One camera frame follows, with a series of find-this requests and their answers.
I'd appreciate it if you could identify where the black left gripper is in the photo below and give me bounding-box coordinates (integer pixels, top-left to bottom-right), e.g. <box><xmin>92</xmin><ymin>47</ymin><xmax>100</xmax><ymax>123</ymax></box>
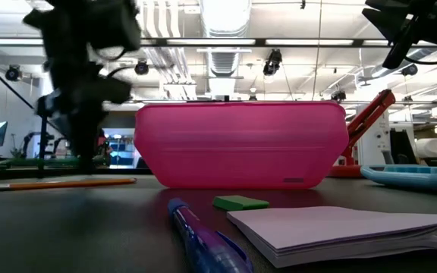
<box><xmin>34</xmin><ymin>62</ymin><xmax>133</xmax><ymax>174</ymax></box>

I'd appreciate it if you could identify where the orange wooden pencil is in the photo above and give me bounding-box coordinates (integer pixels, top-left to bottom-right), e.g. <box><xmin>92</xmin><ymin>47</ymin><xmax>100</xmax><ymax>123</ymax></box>
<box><xmin>0</xmin><ymin>177</ymin><xmax>138</xmax><ymax>193</ymax></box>

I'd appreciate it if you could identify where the blue pen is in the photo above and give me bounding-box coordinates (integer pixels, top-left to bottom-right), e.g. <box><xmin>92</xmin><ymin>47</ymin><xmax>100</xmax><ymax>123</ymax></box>
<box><xmin>166</xmin><ymin>197</ymin><xmax>256</xmax><ymax>273</ymax></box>

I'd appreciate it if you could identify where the pink plastic pencil case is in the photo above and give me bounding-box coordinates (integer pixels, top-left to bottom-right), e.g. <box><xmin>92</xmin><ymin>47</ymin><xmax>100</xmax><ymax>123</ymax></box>
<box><xmin>134</xmin><ymin>99</ymin><xmax>351</xmax><ymax>190</ymax></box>

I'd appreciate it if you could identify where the white notepad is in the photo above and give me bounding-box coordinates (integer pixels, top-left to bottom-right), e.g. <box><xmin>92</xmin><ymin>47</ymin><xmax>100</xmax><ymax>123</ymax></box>
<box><xmin>226</xmin><ymin>206</ymin><xmax>437</xmax><ymax>269</ymax></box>

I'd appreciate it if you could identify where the black ceiling spotlight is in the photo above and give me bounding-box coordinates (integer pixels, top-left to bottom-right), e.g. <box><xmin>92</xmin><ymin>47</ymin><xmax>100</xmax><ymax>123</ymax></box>
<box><xmin>401</xmin><ymin>63</ymin><xmax>420</xmax><ymax>77</ymax></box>
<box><xmin>134</xmin><ymin>59</ymin><xmax>150</xmax><ymax>77</ymax></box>
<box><xmin>5</xmin><ymin>64</ymin><xmax>23</xmax><ymax>83</ymax></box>

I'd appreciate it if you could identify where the red desk lamp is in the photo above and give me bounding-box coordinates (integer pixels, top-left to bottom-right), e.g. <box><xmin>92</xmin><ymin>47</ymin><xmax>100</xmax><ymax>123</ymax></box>
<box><xmin>327</xmin><ymin>89</ymin><xmax>397</xmax><ymax>179</ymax></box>

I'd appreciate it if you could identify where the white machine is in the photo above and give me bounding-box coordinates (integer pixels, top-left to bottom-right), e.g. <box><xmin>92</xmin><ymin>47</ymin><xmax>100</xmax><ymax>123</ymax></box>
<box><xmin>356</xmin><ymin>104</ymin><xmax>393</xmax><ymax>167</ymax></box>

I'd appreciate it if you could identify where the light blue tray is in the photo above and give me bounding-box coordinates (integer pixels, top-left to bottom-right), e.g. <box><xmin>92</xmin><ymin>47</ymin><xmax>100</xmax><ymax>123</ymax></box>
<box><xmin>360</xmin><ymin>163</ymin><xmax>437</xmax><ymax>191</ymax></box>

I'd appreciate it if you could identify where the green eraser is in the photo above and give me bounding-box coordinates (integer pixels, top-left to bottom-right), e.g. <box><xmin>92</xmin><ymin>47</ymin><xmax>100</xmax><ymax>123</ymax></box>
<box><xmin>212</xmin><ymin>194</ymin><xmax>270</xmax><ymax>212</ymax></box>

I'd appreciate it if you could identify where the black table frame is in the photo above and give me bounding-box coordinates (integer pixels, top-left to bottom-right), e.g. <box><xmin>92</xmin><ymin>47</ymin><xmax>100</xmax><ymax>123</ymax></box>
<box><xmin>35</xmin><ymin>96</ymin><xmax>49</xmax><ymax>179</ymax></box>

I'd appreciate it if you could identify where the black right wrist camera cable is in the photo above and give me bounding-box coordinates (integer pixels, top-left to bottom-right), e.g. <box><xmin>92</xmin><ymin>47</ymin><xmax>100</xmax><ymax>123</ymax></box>
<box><xmin>404</xmin><ymin>55</ymin><xmax>437</xmax><ymax>66</ymax></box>

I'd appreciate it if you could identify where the black overhead camera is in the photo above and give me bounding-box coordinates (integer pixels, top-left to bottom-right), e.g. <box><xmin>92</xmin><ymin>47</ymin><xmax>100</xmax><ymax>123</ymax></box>
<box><xmin>262</xmin><ymin>48</ymin><xmax>284</xmax><ymax>77</ymax></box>

